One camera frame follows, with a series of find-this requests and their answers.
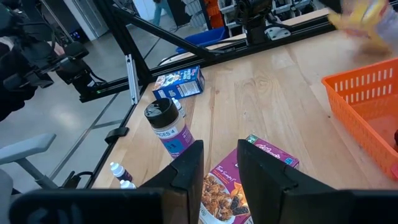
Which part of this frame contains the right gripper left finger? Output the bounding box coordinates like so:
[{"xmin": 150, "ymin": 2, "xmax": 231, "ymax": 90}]
[{"xmin": 139, "ymin": 139, "xmax": 205, "ymax": 224}]

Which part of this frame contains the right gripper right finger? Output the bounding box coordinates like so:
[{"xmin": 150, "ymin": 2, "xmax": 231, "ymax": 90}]
[{"xmin": 237, "ymin": 139, "xmax": 354, "ymax": 224}]

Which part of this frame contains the purple Raisin Bran cereal box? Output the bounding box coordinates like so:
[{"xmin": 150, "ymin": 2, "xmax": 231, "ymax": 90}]
[{"xmin": 198, "ymin": 134, "xmax": 300, "ymax": 224}]

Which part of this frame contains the garlic powder spice jar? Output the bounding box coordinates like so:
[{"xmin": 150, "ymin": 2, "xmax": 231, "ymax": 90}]
[{"xmin": 144, "ymin": 98, "xmax": 196, "ymax": 159}]

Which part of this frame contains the blue Frosted Flakes cereal box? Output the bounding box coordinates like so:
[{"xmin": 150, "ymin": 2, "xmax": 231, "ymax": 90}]
[{"xmin": 152, "ymin": 65, "xmax": 205, "ymax": 100}]

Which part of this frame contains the yellow cereal box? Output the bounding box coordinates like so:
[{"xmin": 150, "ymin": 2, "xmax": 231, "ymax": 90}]
[{"xmin": 328, "ymin": 0, "xmax": 398, "ymax": 47}]

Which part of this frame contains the orange plastic basket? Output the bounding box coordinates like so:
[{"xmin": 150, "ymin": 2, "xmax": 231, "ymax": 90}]
[{"xmin": 322, "ymin": 57, "xmax": 398, "ymax": 181}]

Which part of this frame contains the blue plastic bin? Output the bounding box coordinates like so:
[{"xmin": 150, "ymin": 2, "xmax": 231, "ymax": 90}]
[{"xmin": 175, "ymin": 26, "xmax": 231, "ymax": 54}]

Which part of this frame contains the grey office chair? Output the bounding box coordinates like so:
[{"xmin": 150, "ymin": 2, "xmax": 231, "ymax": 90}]
[{"xmin": 0, "ymin": 133, "xmax": 60, "ymax": 224}]

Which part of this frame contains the person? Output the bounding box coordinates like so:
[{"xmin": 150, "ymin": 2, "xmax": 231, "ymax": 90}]
[
  {"xmin": 151, "ymin": 0, "xmax": 175, "ymax": 27},
  {"xmin": 0, "ymin": 0, "xmax": 68, "ymax": 122}
]

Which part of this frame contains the orange crate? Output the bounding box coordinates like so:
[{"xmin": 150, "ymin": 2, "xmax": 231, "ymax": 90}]
[{"xmin": 206, "ymin": 0, "xmax": 224, "ymax": 29}]

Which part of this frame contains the person's hand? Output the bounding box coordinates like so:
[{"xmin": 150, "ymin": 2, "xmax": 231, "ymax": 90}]
[{"xmin": 51, "ymin": 42, "xmax": 66, "ymax": 57}]

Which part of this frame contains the black aluminium table frame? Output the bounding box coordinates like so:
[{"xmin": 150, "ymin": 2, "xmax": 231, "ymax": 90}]
[{"xmin": 79, "ymin": 0, "xmax": 336, "ymax": 190}]

